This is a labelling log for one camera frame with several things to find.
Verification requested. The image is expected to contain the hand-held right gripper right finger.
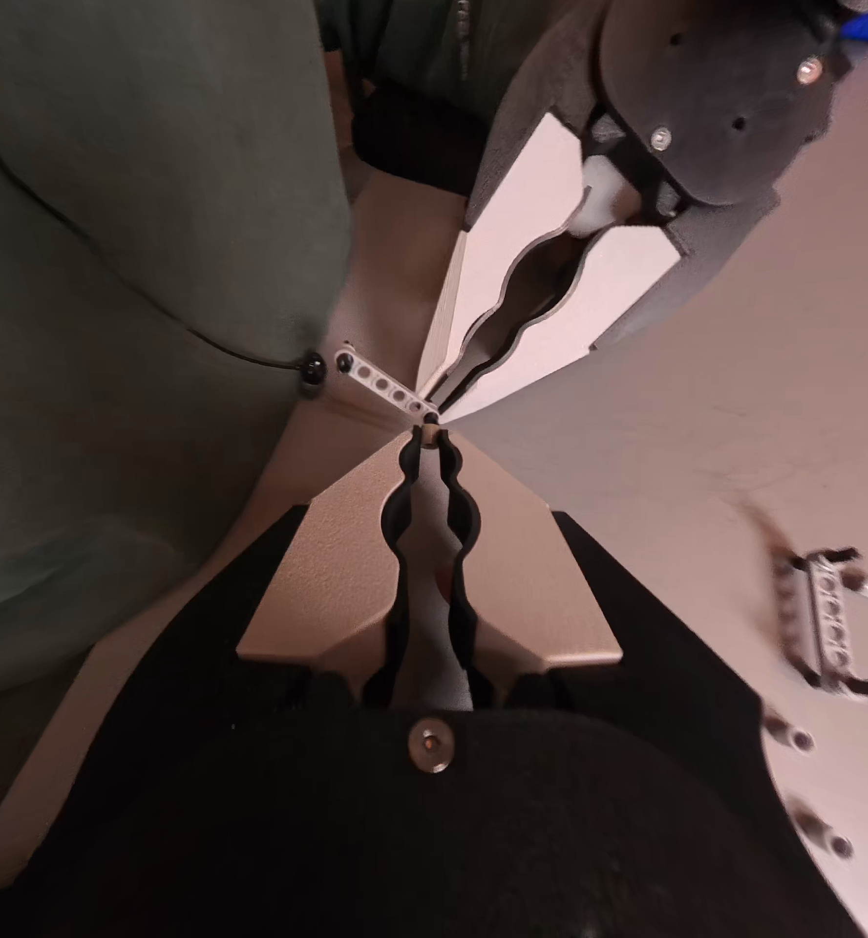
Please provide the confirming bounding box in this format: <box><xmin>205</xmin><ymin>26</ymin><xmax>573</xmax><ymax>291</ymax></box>
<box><xmin>437</xmin><ymin>429</ymin><xmax>623</xmax><ymax>706</ymax></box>

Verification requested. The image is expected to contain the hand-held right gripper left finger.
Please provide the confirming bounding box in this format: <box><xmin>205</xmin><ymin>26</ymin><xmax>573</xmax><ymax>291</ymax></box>
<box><xmin>236</xmin><ymin>429</ymin><xmax>420</xmax><ymax>706</ymax></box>

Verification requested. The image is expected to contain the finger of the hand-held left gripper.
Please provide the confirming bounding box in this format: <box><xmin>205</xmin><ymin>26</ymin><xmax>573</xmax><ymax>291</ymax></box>
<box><xmin>418</xmin><ymin>112</ymin><xmax>590</xmax><ymax>398</ymax></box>
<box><xmin>436</xmin><ymin>226</ymin><xmax>681</xmax><ymax>424</ymax></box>

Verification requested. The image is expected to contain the grey lego beam with holes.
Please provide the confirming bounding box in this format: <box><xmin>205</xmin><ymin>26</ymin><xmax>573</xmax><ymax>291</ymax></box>
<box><xmin>771</xmin><ymin>546</ymin><xmax>868</xmax><ymax>701</ymax></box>
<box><xmin>333</xmin><ymin>341</ymin><xmax>441</xmax><ymax>426</ymax></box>

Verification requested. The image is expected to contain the person's left hand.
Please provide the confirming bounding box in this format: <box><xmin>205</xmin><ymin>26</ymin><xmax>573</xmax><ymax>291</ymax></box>
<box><xmin>352</xmin><ymin>81</ymin><xmax>489</xmax><ymax>199</ymax></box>

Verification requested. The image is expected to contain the person's torso in green sweatshirt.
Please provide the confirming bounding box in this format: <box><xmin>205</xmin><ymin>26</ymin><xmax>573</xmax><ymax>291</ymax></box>
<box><xmin>0</xmin><ymin>0</ymin><xmax>354</xmax><ymax>624</ymax></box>

